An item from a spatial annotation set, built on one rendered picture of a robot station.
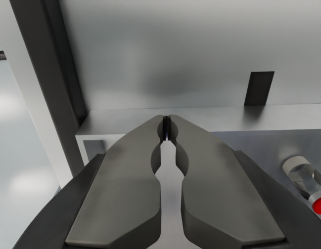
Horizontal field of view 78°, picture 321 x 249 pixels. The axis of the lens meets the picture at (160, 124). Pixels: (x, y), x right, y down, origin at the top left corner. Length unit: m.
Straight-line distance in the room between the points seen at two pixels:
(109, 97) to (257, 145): 0.13
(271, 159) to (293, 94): 0.06
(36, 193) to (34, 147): 0.47
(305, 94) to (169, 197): 0.15
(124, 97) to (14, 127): 1.36
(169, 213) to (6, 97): 1.26
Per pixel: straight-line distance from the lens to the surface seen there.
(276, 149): 0.21
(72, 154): 0.17
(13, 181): 1.85
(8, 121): 1.49
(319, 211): 0.20
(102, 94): 0.16
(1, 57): 1.19
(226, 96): 0.16
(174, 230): 0.28
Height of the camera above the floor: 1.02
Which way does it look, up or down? 58 degrees down
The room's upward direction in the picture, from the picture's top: 180 degrees clockwise
